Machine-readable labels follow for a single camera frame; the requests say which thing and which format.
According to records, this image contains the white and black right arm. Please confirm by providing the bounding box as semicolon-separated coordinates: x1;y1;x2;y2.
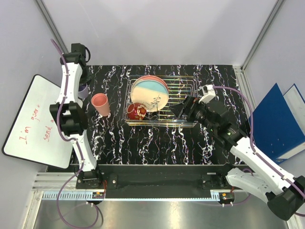
169;96;305;221

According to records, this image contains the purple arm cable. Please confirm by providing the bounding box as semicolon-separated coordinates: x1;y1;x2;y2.
213;86;305;215
51;39;103;227

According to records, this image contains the pink and cream plate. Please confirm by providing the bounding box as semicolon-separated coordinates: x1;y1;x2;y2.
132;75;169;90

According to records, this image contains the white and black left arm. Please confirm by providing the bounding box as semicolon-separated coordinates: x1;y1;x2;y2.
49;43;103;189

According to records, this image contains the lavender plastic cup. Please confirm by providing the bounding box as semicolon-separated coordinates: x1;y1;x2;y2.
78;84;89;99

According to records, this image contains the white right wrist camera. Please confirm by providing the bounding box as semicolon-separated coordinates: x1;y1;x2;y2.
199;84;216;104

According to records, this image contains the white whiteboard with red writing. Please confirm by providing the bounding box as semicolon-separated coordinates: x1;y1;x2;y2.
2;75;72;169

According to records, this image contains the pink plastic cup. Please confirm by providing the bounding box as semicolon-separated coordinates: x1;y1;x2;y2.
91;93;111;116

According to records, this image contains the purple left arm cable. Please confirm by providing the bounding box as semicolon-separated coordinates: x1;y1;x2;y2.
51;39;103;227

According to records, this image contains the blue ring binder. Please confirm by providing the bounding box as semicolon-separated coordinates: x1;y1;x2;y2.
253;84;305;164

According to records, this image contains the chrome wire dish rack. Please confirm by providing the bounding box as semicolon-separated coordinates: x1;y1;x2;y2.
123;75;198;128

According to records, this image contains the blue and cream plate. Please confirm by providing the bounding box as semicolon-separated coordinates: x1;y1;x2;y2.
130;80;169;112

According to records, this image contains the aluminium frame rail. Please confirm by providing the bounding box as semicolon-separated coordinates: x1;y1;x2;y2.
34;0;68;53

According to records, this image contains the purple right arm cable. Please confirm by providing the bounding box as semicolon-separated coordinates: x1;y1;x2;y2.
213;86;305;215

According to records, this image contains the red floral ceramic bowl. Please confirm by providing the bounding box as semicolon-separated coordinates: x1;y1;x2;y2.
127;103;147;120

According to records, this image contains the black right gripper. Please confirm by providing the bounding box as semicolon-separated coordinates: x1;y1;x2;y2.
168;95;217;133

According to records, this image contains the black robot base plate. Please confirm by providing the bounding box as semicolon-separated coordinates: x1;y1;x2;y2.
76;164;245;190

